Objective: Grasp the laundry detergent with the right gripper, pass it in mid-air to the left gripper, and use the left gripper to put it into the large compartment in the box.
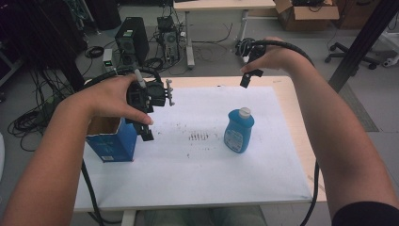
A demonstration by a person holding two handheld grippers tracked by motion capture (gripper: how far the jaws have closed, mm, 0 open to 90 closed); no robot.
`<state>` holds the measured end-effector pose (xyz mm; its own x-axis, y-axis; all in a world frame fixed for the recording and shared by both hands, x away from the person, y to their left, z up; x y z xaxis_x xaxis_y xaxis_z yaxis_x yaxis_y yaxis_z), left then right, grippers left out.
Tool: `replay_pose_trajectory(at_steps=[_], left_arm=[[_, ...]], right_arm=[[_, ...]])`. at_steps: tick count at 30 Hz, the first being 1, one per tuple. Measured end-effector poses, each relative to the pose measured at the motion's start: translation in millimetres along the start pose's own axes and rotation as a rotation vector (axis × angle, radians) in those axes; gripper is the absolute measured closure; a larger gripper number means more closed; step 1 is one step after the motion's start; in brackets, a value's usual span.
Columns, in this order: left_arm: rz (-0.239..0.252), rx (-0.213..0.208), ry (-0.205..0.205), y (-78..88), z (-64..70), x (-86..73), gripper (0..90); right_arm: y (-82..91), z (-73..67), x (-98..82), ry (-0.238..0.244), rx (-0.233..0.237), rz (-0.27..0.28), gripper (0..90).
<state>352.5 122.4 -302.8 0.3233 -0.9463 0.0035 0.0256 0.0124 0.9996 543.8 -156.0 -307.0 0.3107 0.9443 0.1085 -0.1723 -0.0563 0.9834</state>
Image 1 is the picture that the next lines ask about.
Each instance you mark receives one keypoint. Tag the black metal post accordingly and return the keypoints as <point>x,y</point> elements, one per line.
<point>360,44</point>

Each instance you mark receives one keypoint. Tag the white table mat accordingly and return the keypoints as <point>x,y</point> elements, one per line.
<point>200,175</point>

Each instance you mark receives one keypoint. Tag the open computer case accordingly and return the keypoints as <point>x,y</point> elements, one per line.
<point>169,40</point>

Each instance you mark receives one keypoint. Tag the small white device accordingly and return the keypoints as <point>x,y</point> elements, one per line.
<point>107,59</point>

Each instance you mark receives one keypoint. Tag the open brown cardboard box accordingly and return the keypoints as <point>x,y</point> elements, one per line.
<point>310,14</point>

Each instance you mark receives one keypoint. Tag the brown cabinet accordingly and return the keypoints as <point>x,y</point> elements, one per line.
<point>354,14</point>

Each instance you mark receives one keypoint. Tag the black sleeve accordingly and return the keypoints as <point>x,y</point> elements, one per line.
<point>367,215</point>

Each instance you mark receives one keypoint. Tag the light wooden desk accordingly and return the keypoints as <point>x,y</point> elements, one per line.
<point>219,4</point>

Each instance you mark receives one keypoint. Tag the person's left hand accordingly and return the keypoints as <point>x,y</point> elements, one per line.
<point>103,97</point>

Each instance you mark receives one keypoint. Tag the blue bottle with white cap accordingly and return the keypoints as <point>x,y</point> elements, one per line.
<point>238,132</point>

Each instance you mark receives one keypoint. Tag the person's right hand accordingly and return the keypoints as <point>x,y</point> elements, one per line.
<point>279,58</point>

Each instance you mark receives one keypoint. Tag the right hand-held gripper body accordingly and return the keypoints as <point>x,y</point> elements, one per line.
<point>251,50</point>

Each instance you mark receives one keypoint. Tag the white table leg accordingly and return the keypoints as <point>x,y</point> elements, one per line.
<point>128,218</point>

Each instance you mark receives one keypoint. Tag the black office chair base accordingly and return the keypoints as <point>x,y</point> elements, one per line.
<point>351,56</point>

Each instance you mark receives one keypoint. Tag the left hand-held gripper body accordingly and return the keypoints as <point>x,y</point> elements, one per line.
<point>153,92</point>

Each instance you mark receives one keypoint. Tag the blue cardboard box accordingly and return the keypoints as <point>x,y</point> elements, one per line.
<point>116,146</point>

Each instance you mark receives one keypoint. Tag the black computer tower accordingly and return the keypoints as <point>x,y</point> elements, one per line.
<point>133,37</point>

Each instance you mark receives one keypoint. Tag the grey floor mat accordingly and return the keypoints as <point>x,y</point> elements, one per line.
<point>357,109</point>

